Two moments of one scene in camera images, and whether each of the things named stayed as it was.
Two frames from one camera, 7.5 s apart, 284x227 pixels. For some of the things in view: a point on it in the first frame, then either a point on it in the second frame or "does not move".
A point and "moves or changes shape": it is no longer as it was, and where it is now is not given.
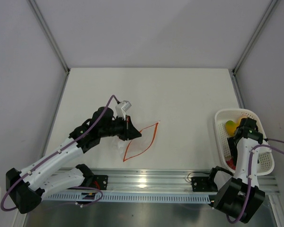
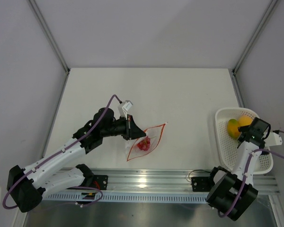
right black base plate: x=203 y=184 does not move
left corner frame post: x=49 y=34 does not move
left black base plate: x=100 y=181 does not move
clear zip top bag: x=129 y=148 moves or changes shape
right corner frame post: x=269 y=9 does not move
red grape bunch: x=231 y=163 to x=144 y=144
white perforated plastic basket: x=266 y=162 does not move
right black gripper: x=234 y=152 to x=244 y=129
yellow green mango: x=230 y=126 does not move
